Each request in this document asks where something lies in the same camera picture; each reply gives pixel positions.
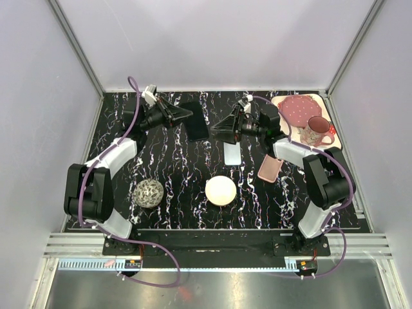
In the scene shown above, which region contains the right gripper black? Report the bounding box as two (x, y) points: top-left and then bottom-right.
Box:
(211, 106), (266, 145)

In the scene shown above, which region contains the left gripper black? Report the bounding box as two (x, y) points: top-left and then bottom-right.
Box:
(140, 97), (193, 131)

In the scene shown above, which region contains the light blue smartphone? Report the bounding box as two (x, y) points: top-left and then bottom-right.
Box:
(223, 142), (242, 166)

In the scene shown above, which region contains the pink phone case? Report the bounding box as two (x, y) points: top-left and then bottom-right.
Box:
(257, 155), (283, 183)

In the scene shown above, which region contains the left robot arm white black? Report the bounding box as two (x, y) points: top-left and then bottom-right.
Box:
(64, 98), (193, 255)

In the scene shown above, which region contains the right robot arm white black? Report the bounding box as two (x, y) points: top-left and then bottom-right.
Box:
(211, 104), (355, 255)

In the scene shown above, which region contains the white round bowl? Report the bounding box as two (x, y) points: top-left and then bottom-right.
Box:
(205, 176), (237, 207)

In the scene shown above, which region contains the pink dotted plate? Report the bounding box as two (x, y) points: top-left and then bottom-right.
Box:
(277, 95), (323, 128)

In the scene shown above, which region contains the cream rectangular tray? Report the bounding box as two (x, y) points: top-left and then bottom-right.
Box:
(271, 93), (342, 149)

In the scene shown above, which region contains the leaf patterned bowl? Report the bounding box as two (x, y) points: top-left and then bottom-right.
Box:
(132, 178), (164, 209)

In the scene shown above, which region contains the pink mug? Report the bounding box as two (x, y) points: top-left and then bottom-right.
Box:
(300, 116), (335, 147)

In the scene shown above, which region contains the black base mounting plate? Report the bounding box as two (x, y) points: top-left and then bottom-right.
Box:
(102, 229), (331, 268)

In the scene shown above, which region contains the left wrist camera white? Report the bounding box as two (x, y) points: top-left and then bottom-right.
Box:
(141, 84), (157, 107)

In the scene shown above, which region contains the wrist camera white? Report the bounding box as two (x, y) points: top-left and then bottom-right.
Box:
(141, 84), (157, 107)
(238, 94), (253, 114)

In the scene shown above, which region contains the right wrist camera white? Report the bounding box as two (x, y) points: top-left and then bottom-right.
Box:
(238, 94), (253, 114)

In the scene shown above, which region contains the left aluminium frame post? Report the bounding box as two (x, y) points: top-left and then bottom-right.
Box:
(46, 0), (105, 98)

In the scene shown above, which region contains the aluminium frame post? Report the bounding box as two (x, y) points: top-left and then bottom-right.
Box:
(46, 0), (105, 98)
(324, 0), (387, 96)

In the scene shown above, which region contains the aluminium front rail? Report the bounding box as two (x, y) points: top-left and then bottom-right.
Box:
(45, 232), (392, 259)

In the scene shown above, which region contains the white cable duct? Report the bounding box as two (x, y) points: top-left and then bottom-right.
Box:
(58, 258), (298, 273)

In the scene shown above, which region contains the right aluminium frame post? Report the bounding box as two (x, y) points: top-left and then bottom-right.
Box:
(324, 0), (387, 96)

